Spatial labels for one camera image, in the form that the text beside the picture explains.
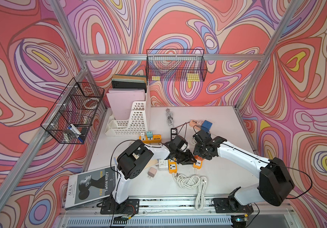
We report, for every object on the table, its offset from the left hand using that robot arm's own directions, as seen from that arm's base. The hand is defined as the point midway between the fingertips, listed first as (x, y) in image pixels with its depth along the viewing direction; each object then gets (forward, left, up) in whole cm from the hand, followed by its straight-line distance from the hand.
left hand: (196, 163), depth 85 cm
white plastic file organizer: (+22, +36, +12) cm, 44 cm away
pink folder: (+33, +48, +21) cm, 62 cm away
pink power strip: (+29, -4, +2) cm, 30 cm away
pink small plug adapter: (-5, +27, -2) cm, 28 cm away
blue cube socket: (+26, -11, +5) cm, 29 cm away
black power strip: (+23, +13, -1) cm, 26 cm away
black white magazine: (-14, +60, 0) cm, 62 cm away
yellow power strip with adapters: (+18, +25, 0) cm, 31 cm away
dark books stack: (+45, +43, +28) cm, 68 cm away
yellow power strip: (-2, +15, 0) cm, 15 cm away
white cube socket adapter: (-2, +20, +2) cm, 21 cm away
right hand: (+3, -2, +3) cm, 4 cm away
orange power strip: (0, -1, -1) cm, 2 cm away
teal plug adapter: (+19, +30, +3) cm, 36 cm away
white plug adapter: (+18, +34, +2) cm, 39 cm away
